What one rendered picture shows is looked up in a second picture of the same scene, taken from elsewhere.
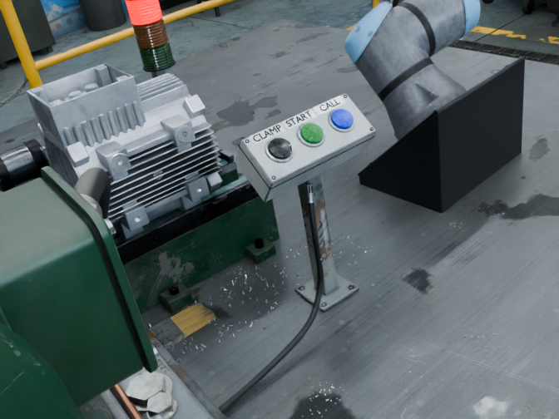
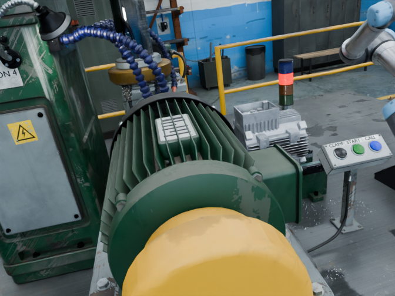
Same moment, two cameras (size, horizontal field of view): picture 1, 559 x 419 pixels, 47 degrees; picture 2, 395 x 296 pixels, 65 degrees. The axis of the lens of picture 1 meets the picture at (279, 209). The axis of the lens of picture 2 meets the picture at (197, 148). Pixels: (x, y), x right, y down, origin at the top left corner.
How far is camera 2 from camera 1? 0.12 m
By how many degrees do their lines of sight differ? 22
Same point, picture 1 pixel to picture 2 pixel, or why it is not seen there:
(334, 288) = (350, 224)
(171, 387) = (289, 236)
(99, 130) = (259, 127)
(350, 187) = (368, 178)
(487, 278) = not seen: outside the picture
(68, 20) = (240, 73)
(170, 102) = (291, 121)
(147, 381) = not seen: hidden behind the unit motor
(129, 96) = (275, 116)
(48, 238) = (281, 168)
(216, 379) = not seen: hidden behind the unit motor
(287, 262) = (328, 205)
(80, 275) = (288, 182)
